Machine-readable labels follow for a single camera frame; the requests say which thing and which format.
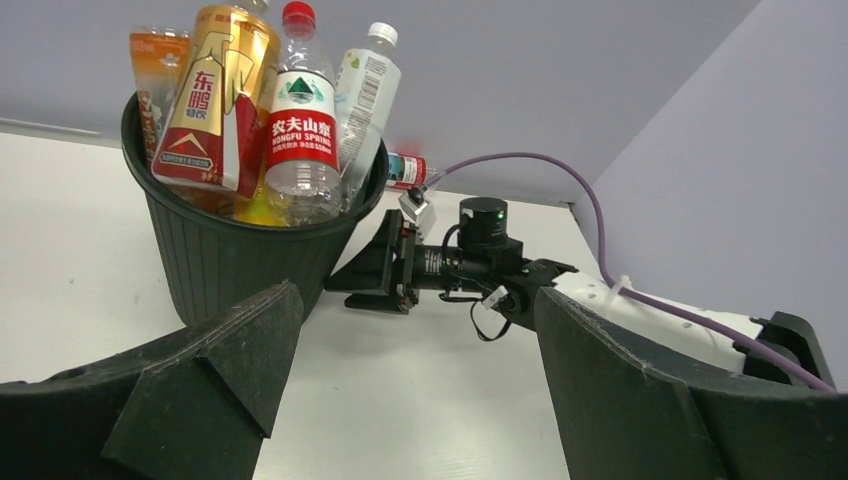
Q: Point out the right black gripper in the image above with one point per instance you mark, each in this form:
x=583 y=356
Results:
x=423 y=267

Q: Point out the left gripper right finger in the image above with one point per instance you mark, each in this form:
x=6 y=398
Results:
x=630 y=408

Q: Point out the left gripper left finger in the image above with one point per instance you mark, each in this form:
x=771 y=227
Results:
x=194 y=404

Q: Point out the clear bottle red blue label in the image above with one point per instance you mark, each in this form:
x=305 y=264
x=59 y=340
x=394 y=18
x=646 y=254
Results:
x=406 y=172

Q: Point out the yellow honey pomelo drink bottle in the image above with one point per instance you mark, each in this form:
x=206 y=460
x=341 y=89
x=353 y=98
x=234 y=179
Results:
x=256 y=210

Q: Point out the black plastic waste bin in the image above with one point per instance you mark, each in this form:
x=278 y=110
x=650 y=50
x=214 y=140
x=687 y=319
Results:
x=212 y=263

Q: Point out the clear bottle blue white label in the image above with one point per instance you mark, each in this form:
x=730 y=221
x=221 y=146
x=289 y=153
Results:
x=366 y=87

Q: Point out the gold red tea bottle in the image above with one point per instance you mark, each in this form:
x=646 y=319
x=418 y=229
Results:
x=214 y=135

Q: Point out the orange drink bottle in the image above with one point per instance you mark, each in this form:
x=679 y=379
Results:
x=157 y=55

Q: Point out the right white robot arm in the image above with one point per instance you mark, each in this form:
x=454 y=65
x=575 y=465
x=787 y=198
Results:
x=477 y=263

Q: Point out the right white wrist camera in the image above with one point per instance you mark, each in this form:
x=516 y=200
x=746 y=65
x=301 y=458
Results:
x=419 y=210

